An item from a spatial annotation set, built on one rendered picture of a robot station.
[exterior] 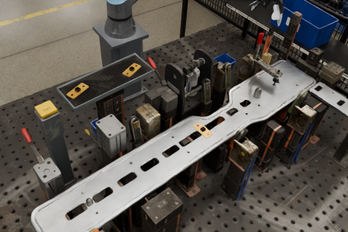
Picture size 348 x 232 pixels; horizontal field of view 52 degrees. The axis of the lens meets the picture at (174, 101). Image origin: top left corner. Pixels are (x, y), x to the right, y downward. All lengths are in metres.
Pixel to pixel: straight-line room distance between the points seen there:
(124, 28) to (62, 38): 2.04
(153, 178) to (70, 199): 0.29
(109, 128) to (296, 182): 0.93
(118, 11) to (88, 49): 1.88
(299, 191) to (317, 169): 0.18
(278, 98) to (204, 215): 0.62
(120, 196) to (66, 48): 2.48
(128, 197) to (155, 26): 2.77
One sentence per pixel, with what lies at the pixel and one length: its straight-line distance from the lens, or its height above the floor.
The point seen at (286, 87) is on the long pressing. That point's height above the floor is 1.00.
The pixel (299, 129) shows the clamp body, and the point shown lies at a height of 0.94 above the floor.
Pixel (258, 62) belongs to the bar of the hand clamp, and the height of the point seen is 1.07.
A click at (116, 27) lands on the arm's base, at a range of 1.74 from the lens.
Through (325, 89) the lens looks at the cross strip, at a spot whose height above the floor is 1.00.
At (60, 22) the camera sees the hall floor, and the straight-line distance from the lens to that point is 3.98.
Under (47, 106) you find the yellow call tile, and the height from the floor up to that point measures 1.16.
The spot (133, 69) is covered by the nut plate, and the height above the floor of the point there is 1.17.
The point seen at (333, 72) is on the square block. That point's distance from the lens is 1.86.
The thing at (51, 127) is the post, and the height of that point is 1.09.
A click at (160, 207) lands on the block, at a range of 1.23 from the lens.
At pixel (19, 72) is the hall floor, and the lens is 3.42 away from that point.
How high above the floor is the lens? 2.12
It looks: 45 degrees down
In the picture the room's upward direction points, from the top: 5 degrees clockwise
